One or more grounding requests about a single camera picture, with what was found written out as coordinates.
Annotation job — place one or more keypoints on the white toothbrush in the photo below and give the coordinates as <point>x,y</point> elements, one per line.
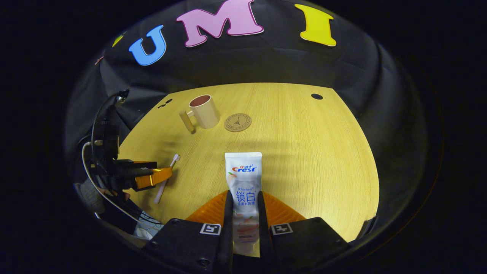
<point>173,161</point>

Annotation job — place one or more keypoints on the round brown coaster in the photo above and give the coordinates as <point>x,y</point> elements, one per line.
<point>237,122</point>

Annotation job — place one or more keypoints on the black backdrop cloth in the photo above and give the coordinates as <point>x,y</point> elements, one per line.
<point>243,64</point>

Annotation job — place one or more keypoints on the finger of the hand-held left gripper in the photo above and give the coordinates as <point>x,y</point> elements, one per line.
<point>156,177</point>
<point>137,164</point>

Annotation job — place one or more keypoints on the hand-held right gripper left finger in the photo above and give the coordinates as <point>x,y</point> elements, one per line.
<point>228,236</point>

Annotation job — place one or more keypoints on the white toothpaste tube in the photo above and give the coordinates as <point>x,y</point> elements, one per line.
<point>243,179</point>

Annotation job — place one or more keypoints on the white patterned cloth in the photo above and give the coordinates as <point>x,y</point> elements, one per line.
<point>148,230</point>

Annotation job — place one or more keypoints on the black round desk grommet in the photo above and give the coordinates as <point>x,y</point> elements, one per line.
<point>316,96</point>

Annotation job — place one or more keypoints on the copper cloth clip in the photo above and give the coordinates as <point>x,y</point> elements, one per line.
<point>99,60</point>

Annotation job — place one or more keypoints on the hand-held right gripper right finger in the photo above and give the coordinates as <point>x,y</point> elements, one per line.
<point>262,236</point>

